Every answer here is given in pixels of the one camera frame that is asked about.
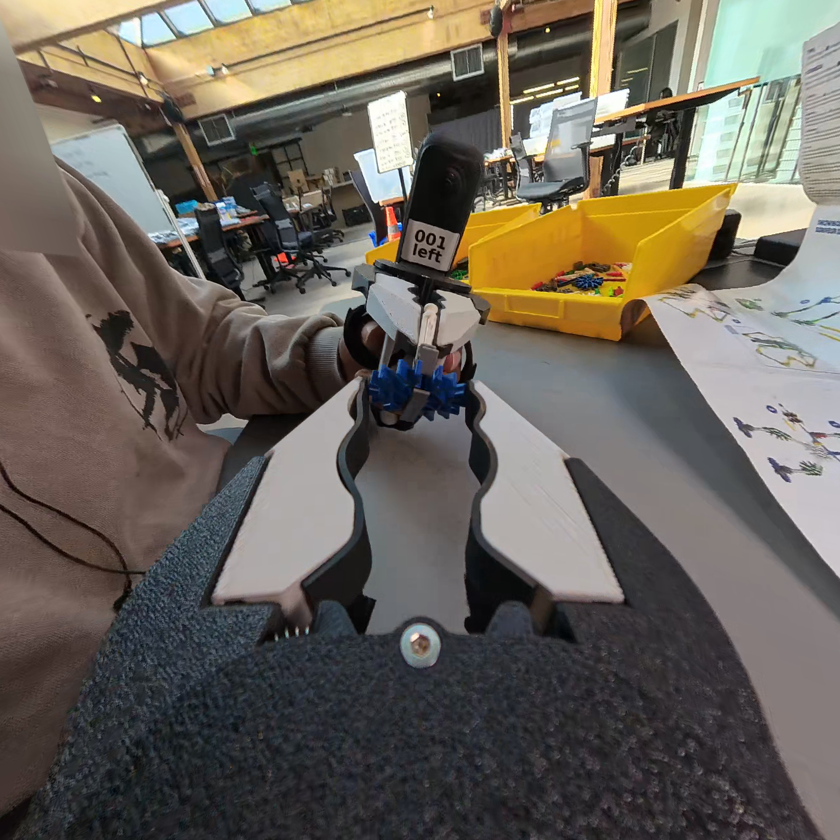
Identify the whiteboard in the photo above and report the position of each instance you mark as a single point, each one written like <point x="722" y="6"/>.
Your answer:
<point x="112" y="177"/>

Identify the black office chair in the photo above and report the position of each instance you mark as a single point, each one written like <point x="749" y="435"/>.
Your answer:
<point x="295" y="236"/>
<point x="558" y="151"/>

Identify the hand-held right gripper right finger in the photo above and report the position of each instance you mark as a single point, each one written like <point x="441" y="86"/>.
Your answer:
<point x="538" y="505"/>

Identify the blue snowflake toy connector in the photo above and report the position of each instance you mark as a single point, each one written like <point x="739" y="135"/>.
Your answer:
<point x="394" y="390"/>

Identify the pile of toy pieces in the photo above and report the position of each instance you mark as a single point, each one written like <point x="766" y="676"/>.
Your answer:
<point x="580" y="278"/>

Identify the dark flat device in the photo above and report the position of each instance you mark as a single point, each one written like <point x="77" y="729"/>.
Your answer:
<point x="781" y="246"/>

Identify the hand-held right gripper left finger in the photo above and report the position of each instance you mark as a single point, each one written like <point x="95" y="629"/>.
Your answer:
<point x="295" y="505"/>

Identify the person's left hand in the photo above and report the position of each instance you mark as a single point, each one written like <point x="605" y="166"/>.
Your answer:
<point x="369" y="352"/>

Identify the printed instruction sheet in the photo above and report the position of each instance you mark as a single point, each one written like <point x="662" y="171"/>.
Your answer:
<point x="775" y="381"/>

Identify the background table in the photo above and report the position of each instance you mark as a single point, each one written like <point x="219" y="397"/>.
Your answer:
<point x="683" y="105"/>

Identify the black device with green lights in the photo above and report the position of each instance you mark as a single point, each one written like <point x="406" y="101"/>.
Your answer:
<point x="726" y="236"/>

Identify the short grey toy rod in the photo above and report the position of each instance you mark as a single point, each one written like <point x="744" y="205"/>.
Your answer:
<point x="424" y="355"/>

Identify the grey desk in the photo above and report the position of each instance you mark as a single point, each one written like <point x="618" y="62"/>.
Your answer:
<point x="617" y="407"/>

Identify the yellow plastic bin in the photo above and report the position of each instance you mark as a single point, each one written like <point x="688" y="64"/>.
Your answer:
<point x="656" y="250"/>
<point x="492" y="223"/>

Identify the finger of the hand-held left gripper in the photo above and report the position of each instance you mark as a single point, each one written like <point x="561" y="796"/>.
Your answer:
<point x="457" y="326"/>
<point x="394" y="315"/>

